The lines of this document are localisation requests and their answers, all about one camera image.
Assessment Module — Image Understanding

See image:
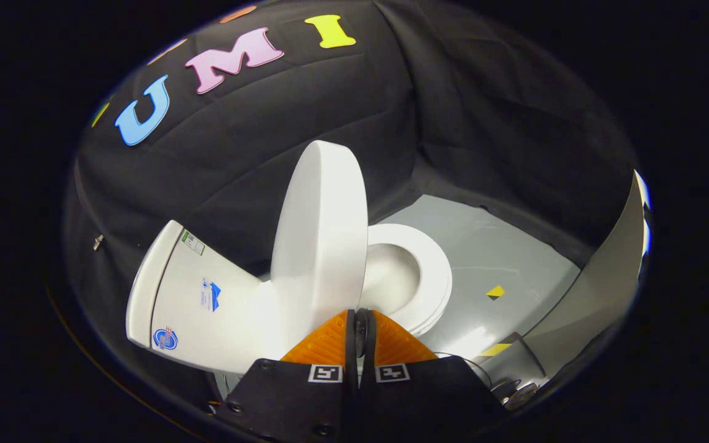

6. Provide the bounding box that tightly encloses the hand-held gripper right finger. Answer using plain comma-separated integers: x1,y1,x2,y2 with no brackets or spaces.
357,308,510,443

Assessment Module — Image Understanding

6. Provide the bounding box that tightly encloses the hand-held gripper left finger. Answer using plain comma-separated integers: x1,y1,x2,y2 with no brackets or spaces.
216,308,360,443

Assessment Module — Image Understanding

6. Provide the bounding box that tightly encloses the white toilet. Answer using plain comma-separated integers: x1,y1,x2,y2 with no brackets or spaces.
126,220,454,376

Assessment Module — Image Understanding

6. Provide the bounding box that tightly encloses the white toilet seat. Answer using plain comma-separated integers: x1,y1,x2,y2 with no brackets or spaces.
364,223,454,337

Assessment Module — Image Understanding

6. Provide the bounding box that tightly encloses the light board panel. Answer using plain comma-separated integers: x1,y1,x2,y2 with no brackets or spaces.
524,169,652,377

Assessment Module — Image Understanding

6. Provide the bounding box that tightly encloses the black backdrop cloth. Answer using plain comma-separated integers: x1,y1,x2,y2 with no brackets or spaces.
62,0,638,394

